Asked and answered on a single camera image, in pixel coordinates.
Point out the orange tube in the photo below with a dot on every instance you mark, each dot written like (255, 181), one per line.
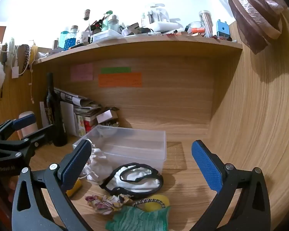
(198, 30)

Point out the red and white carton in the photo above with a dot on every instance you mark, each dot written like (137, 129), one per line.
(88, 125)

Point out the stack of newspapers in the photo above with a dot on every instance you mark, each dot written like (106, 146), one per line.
(77, 99)

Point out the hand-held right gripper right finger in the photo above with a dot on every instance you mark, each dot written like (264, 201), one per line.
(207, 167)

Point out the dark patterned headband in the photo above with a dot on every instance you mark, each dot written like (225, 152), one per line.
(26, 57)

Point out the clear organizer with toiletries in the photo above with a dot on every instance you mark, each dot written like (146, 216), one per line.
(156, 14)

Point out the green cap bottle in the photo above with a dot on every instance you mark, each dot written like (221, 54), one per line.
(106, 20)

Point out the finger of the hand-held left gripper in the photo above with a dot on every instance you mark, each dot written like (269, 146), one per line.
(24, 122)
(42, 133)

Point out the glass jar with sticks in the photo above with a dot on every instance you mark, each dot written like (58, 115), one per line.
(206, 22)

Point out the orange sticky note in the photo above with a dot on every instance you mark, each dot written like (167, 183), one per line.
(120, 80)

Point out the floral patterned cloth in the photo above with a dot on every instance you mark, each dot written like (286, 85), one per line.
(103, 204)

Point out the wooden shelf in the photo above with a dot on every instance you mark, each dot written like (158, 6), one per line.
(139, 45)

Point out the white paper board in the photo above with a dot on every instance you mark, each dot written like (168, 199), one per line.
(67, 118)

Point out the green cloth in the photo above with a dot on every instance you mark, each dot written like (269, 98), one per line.
(139, 221)

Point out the black headband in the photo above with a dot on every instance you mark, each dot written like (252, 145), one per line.
(139, 185)

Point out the white lidded box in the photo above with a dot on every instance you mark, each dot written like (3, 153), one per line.
(106, 35)

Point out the yellow headband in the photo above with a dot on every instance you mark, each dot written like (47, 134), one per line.
(33, 53)

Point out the blue square box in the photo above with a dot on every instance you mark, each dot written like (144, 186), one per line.
(223, 28)

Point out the beaded hair band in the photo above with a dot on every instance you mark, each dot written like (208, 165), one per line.
(150, 200)

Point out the clear plastic storage box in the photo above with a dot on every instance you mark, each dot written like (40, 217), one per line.
(137, 144)

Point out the dark wine bottle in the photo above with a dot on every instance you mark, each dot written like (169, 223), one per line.
(55, 125)

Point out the white cloth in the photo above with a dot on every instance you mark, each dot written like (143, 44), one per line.
(98, 166)

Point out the green sticky note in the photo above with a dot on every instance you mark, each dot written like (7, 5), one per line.
(115, 69)

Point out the blue liquid bottle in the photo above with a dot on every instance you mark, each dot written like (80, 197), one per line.
(71, 41)

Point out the brown hanging bag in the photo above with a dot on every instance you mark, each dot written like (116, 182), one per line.
(252, 12)

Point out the pink sticky note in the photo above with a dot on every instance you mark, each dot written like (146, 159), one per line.
(81, 72)

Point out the yellow sponge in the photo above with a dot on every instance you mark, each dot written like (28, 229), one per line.
(75, 189)

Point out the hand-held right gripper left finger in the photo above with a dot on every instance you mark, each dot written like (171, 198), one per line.
(74, 164)

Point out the small cardboard box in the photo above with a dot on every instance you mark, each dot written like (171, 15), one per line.
(106, 116)

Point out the pink cup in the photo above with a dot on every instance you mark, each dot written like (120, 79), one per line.
(29, 131)

